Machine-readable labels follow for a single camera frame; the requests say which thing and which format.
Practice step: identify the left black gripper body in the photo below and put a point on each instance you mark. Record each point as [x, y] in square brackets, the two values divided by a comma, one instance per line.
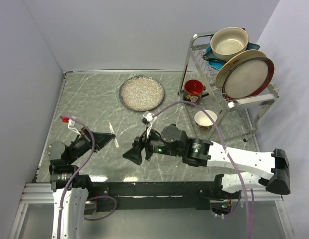
[86, 137]

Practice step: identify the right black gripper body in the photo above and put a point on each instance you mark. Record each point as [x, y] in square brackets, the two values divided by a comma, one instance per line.
[153, 144]

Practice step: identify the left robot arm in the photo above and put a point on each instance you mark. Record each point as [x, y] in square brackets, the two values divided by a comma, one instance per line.
[70, 189]

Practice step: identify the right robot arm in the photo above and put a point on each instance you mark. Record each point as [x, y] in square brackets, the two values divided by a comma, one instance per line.
[254, 170]

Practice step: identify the speckled round plate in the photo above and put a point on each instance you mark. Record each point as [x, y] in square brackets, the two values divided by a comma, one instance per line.
[141, 93]

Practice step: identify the black base beam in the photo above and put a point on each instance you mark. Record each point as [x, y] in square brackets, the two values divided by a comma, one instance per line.
[154, 195]

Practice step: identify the small white cup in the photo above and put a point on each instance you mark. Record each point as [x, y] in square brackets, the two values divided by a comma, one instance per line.
[203, 121]

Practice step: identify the red skull mug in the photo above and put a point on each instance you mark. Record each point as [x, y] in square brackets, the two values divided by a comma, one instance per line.
[194, 91]

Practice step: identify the blue dish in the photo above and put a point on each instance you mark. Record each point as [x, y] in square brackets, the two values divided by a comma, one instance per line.
[217, 63]

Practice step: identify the metal dish rack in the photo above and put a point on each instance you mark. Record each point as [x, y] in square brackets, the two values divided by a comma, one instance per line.
[246, 112]

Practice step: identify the red rimmed plate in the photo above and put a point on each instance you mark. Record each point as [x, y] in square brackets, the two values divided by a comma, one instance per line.
[248, 79]

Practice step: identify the large beige bowl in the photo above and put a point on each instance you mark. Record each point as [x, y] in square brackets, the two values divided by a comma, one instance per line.
[229, 42]

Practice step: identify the beige dinner plate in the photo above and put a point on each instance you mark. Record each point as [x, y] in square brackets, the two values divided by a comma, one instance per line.
[234, 62]

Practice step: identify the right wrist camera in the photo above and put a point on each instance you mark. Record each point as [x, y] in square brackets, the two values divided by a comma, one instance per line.
[149, 120]

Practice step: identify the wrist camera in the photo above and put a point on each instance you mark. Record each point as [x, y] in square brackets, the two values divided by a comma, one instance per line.
[149, 120]
[72, 124]

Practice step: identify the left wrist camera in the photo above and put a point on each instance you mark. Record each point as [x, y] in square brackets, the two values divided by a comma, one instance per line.
[72, 124]

